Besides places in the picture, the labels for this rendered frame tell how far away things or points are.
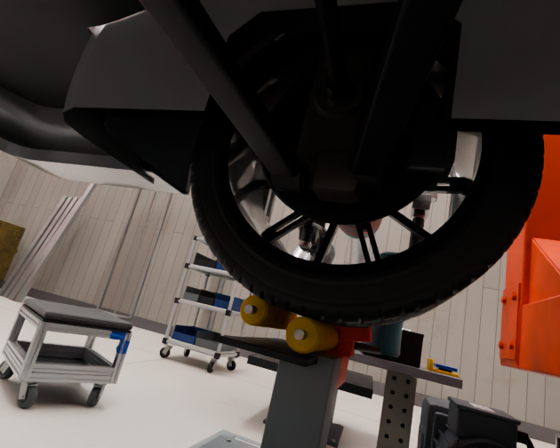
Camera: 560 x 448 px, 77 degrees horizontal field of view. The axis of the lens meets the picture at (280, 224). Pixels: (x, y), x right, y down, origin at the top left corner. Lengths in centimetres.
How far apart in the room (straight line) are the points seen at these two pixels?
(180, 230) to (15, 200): 300
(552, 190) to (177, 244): 414
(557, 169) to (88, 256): 516
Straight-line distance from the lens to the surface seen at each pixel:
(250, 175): 86
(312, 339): 59
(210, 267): 300
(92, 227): 562
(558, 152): 129
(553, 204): 122
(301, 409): 68
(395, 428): 143
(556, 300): 93
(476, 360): 406
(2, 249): 580
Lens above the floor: 51
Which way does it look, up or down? 14 degrees up
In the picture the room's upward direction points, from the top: 13 degrees clockwise
